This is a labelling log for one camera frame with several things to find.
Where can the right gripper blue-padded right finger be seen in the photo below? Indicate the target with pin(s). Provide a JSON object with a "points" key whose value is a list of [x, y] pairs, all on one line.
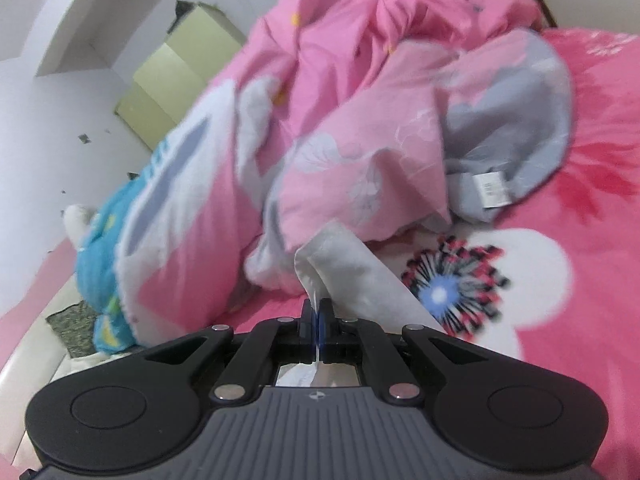
{"points": [[376, 355]]}

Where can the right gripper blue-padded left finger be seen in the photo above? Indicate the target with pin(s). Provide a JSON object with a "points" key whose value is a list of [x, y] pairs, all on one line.
{"points": [[258, 355]]}

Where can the white garment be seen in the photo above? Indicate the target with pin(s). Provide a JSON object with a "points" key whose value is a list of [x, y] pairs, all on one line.
{"points": [[362, 280]]}

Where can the white cream clothes pile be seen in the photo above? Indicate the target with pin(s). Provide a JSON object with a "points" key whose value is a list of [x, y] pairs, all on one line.
{"points": [[77, 220]]}

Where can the pink floral bed sheet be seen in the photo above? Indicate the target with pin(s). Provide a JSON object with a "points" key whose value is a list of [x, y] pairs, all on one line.
{"points": [[577, 238]]}

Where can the camouflage patterned cloth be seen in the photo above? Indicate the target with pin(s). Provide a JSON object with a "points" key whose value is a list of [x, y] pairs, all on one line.
{"points": [[74, 327]]}

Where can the pink white blue duvet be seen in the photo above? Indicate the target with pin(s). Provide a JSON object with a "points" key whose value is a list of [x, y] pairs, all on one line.
{"points": [[380, 115]]}

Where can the pale yellow wardrobe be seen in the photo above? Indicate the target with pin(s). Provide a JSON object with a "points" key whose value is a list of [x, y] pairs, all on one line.
{"points": [[171, 79]]}

